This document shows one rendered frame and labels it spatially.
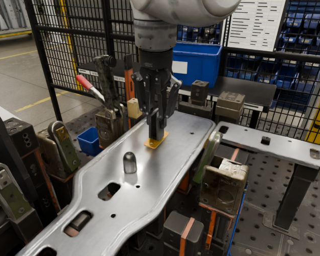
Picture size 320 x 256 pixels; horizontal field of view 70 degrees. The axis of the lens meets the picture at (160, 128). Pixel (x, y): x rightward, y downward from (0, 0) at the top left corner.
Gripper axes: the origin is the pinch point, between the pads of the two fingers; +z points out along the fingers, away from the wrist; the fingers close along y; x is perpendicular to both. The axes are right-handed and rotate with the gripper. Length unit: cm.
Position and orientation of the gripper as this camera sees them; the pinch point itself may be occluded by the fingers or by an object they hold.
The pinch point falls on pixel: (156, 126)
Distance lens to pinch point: 60.6
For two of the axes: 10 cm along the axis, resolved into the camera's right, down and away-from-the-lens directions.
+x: 4.9, -4.6, 7.4
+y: 8.7, 2.6, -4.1
